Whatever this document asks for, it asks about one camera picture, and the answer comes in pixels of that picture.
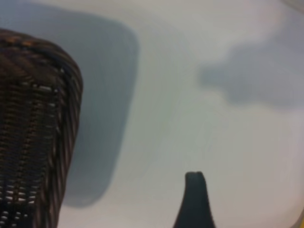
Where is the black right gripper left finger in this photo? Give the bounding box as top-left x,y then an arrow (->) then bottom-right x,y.
172,172 -> 196,228

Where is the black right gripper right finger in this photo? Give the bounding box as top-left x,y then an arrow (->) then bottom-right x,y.
194,172 -> 217,228

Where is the dark brown wicker basket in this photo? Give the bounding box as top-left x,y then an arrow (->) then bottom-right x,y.
0,28 -> 84,228

